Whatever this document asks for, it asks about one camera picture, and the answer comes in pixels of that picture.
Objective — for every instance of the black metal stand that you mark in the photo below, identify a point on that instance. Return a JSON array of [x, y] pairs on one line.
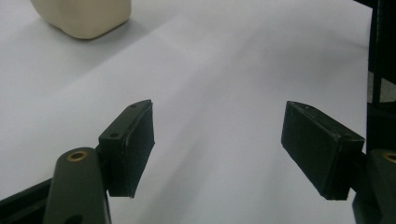
[[383, 46]]

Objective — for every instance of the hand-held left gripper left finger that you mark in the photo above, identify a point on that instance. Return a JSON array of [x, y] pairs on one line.
[[130, 149]]

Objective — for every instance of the cream square cup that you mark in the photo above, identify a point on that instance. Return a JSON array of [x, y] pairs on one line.
[[84, 17]]

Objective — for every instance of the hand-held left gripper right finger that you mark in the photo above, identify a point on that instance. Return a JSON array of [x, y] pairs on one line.
[[320, 149]]

